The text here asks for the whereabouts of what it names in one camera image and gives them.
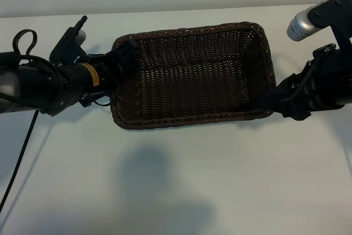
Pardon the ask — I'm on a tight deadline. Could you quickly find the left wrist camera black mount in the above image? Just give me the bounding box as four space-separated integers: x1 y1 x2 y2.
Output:
49 15 89 64

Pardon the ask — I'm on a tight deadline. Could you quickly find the dark brown woven basket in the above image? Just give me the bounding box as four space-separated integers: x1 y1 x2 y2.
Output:
109 21 277 130

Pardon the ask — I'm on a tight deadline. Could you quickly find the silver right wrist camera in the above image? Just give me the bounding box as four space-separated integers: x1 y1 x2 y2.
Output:
286 0 352 54

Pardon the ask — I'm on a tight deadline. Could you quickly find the thin black camera cable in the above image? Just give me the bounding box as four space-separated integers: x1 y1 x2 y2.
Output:
11 28 39 61

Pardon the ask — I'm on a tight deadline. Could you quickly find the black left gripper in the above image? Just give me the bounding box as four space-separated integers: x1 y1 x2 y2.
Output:
104 39 139 89

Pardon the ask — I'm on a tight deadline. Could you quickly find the black braided cable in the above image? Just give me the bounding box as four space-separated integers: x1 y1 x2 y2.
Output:
0 110 39 214

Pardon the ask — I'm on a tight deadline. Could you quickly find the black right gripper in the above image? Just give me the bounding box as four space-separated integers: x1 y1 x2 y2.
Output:
261 42 346 122

